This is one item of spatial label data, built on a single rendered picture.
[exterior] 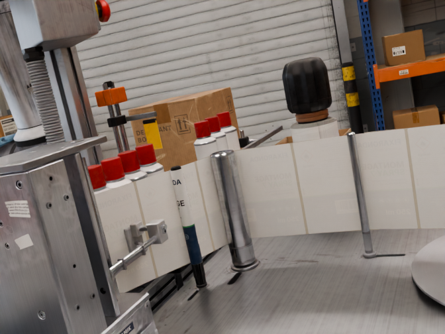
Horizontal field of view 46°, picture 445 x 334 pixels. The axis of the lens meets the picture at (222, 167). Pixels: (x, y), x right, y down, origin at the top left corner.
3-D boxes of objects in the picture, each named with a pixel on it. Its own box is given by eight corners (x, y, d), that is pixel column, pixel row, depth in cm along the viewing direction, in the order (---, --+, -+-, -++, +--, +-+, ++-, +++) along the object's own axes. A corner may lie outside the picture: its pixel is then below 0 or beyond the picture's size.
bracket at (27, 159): (24, 171, 50) (22, 161, 49) (-54, 181, 54) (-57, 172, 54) (108, 141, 62) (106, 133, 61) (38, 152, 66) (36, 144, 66)
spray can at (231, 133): (244, 195, 129) (228, 112, 125) (225, 196, 131) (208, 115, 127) (251, 189, 133) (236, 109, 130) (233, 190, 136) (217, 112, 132)
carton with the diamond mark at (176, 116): (212, 185, 161) (194, 97, 156) (146, 191, 171) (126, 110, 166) (245, 161, 188) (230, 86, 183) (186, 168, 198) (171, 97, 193)
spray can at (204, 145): (224, 212, 117) (206, 122, 114) (204, 213, 120) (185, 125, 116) (233, 205, 122) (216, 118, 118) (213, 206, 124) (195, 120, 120)
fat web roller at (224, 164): (253, 272, 81) (229, 154, 78) (226, 272, 83) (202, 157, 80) (263, 260, 85) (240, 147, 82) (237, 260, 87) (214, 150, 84)
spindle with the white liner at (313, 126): (348, 224, 93) (321, 55, 88) (300, 226, 97) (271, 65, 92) (357, 208, 101) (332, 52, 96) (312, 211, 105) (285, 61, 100)
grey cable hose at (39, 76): (65, 172, 88) (32, 46, 84) (49, 174, 90) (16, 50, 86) (78, 167, 91) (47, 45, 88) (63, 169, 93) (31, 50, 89)
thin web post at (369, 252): (375, 258, 77) (356, 132, 73) (361, 258, 78) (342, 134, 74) (377, 252, 79) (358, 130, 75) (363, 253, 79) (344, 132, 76)
